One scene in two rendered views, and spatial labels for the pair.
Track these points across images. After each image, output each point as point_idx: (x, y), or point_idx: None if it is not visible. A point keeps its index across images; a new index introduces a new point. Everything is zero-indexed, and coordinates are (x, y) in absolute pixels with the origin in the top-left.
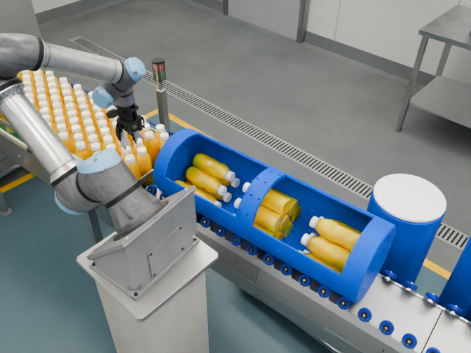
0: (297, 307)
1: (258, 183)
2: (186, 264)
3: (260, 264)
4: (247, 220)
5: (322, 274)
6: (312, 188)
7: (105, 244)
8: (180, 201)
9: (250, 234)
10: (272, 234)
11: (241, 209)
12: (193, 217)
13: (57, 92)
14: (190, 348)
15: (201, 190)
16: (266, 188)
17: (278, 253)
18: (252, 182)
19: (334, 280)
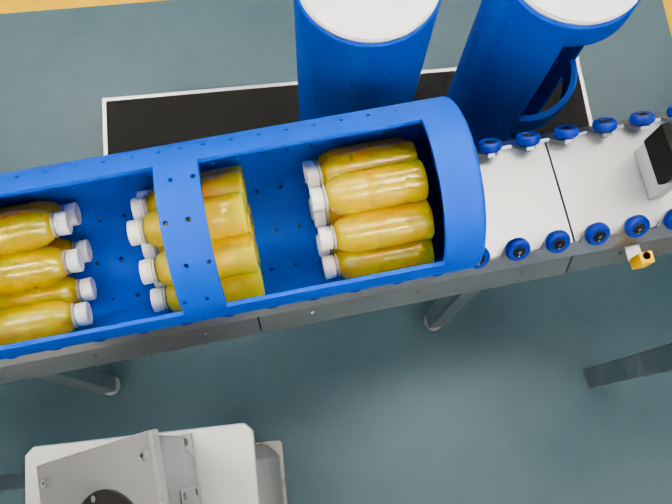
0: (358, 312)
1: (176, 232)
2: (222, 499)
3: (257, 311)
4: (215, 305)
5: (406, 279)
6: (270, 147)
7: None
8: (167, 492)
9: (232, 313)
10: (259, 273)
11: (187, 299)
12: (174, 444)
13: None
14: (265, 503)
15: (31, 291)
16: (204, 230)
17: (305, 300)
18: (164, 239)
19: (434, 273)
